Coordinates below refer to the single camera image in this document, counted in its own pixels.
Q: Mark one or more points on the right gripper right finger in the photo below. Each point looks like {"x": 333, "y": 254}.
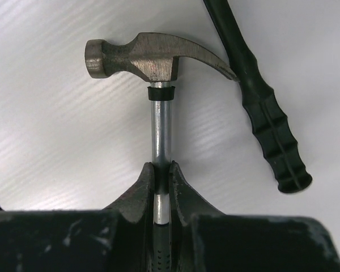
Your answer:
{"x": 186, "y": 205}

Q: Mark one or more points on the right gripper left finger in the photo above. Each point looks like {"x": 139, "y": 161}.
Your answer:
{"x": 133, "y": 210}

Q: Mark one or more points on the steel claw hammer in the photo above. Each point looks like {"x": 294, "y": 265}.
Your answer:
{"x": 154, "y": 57}

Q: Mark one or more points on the black mallet hammer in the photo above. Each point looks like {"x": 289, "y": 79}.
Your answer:
{"x": 269, "y": 123}

